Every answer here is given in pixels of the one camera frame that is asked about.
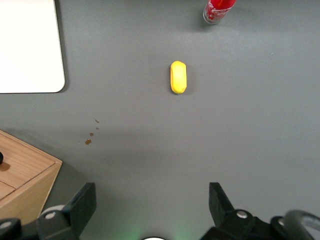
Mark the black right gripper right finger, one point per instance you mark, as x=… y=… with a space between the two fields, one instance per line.
x=220 y=205

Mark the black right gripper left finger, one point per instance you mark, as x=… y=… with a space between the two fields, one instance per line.
x=83 y=202

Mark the red coke bottle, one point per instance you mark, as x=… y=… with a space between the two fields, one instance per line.
x=216 y=11

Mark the white rectangular tray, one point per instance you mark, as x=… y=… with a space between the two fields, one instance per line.
x=27 y=45

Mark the wooden drawer cabinet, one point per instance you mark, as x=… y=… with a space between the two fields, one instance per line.
x=25 y=190

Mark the wooden drawer front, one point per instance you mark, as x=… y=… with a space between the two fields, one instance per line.
x=27 y=162

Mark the yellow sponge toy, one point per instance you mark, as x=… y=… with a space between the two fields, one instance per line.
x=178 y=77

